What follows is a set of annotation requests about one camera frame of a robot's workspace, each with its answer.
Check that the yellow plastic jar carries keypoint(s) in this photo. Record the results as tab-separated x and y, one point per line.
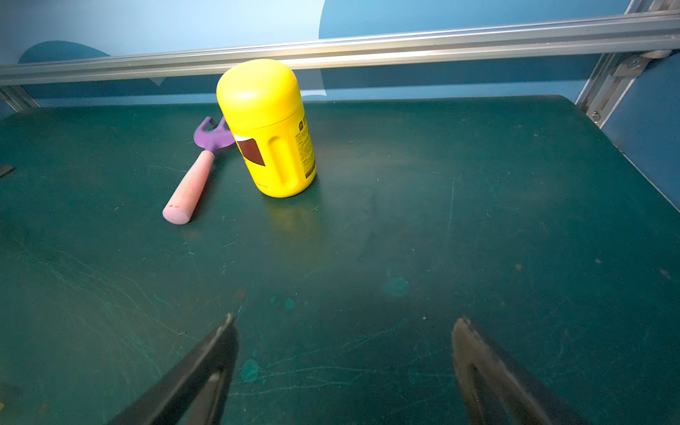
263	108

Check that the purple pink toy rake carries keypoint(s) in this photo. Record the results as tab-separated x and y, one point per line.
211	136

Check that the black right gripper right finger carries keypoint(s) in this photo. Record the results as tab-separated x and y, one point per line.
497	389

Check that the aluminium corner post right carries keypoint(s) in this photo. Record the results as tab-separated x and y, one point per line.
611	79

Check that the horizontal aluminium rail back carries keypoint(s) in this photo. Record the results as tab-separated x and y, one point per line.
549	39

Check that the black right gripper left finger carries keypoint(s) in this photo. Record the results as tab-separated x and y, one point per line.
195	388

